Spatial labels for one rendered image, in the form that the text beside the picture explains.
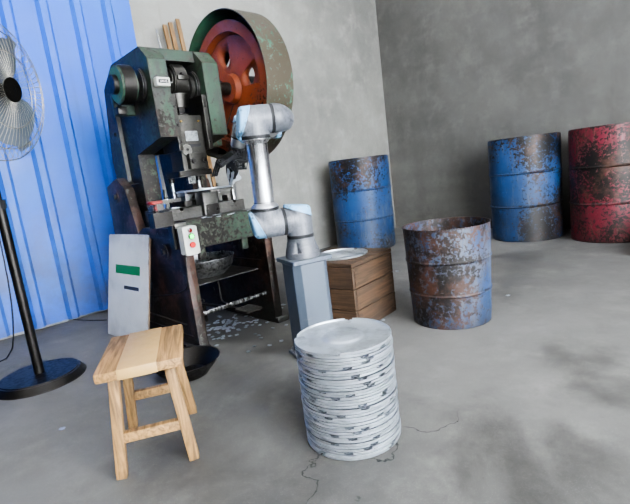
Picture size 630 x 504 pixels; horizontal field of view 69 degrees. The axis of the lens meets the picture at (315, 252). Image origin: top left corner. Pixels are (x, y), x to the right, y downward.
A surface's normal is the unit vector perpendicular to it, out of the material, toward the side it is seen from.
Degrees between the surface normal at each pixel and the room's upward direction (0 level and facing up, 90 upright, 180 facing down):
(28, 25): 90
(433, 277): 92
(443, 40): 90
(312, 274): 90
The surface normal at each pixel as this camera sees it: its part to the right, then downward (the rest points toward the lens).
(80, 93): 0.69, 0.04
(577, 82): -0.72, 0.21
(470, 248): 0.22, 0.18
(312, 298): 0.47, 0.10
